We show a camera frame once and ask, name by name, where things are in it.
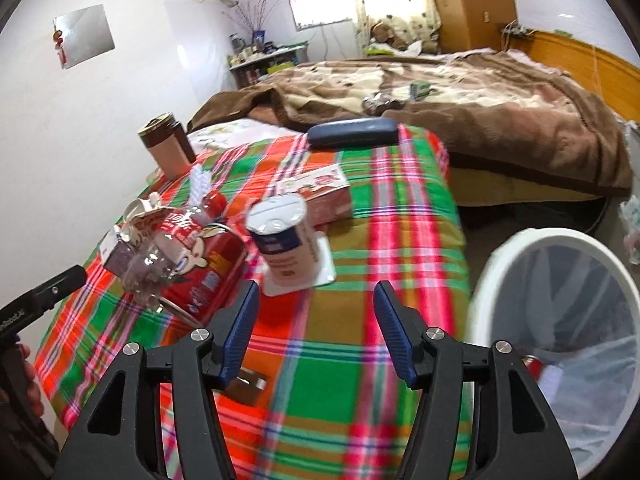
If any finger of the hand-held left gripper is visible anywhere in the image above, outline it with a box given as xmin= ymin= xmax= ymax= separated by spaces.
xmin=0 ymin=265 xmax=89 ymax=336

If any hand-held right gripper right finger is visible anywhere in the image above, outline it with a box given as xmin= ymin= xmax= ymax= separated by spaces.
xmin=374 ymin=281 xmax=576 ymax=480

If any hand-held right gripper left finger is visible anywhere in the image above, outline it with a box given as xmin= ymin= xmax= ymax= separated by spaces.
xmin=52 ymin=280 xmax=261 ymax=480

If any red cartoon print can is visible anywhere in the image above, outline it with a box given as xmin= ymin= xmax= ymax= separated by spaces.
xmin=157 ymin=192 xmax=248 ymax=323

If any pale tissue pack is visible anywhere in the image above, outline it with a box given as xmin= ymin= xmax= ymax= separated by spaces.
xmin=262 ymin=234 xmax=337 ymax=297

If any clear pink plastic cup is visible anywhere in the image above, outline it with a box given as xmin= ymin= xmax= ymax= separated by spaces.
xmin=100 ymin=199 xmax=201 ymax=311

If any white trash bin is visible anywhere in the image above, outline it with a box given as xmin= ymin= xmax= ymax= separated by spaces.
xmin=467 ymin=227 xmax=637 ymax=480

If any person's left hand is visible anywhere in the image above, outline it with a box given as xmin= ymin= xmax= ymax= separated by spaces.
xmin=20 ymin=345 xmax=44 ymax=417

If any small foil packet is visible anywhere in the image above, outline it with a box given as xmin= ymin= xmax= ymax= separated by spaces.
xmin=227 ymin=367 xmax=271 ymax=407

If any plaid cloth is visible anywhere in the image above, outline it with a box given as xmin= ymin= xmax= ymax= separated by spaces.
xmin=32 ymin=122 xmax=473 ymax=480

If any small red can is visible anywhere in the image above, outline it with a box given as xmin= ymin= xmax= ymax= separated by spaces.
xmin=522 ymin=355 xmax=547 ymax=382

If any red and white carton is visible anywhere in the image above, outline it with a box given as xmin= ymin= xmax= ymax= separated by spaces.
xmin=276 ymin=165 xmax=351 ymax=227

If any tan mattress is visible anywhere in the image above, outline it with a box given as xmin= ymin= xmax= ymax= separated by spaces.
xmin=450 ymin=165 xmax=611 ymax=233

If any translucent bin liner bag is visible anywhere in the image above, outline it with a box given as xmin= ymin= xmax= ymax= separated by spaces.
xmin=500 ymin=237 xmax=633 ymax=466

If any beige and brown mug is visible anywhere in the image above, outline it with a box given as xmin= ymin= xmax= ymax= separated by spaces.
xmin=138 ymin=114 xmax=197 ymax=181

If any white printed bed sheet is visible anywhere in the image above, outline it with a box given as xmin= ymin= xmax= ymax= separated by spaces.
xmin=187 ymin=119 xmax=301 ymax=153

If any dark blue glasses case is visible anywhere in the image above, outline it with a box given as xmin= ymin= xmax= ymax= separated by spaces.
xmin=307 ymin=117 xmax=398 ymax=150

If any dark crumpled wrapper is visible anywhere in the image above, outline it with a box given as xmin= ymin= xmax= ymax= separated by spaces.
xmin=362 ymin=94 xmax=406 ymax=115

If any brown fleece blanket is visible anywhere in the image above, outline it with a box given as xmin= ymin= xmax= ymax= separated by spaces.
xmin=187 ymin=49 xmax=633 ymax=198

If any crumpled plastic bag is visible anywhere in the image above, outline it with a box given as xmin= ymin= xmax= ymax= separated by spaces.
xmin=617 ymin=200 xmax=640 ymax=266

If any shelf with bottles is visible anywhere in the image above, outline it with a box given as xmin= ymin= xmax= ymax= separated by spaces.
xmin=227 ymin=40 xmax=308 ymax=88

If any brown teddy bear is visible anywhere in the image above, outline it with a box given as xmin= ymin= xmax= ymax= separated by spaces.
xmin=370 ymin=21 xmax=401 ymax=47

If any vase of dry twigs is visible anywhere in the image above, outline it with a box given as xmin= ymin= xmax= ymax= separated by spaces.
xmin=232 ymin=0 xmax=281 ymax=46

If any window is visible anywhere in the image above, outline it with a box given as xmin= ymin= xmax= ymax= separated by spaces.
xmin=287 ymin=0 xmax=353 ymax=31

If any wooden headboard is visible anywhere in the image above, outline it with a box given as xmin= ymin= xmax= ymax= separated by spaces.
xmin=510 ymin=30 xmax=640 ymax=126

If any wooden wardrobe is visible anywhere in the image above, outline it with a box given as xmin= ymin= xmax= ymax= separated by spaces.
xmin=424 ymin=0 xmax=521 ymax=55

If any shiny wall poster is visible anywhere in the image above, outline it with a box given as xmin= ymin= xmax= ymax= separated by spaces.
xmin=52 ymin=4 xmax=117 ymax=70

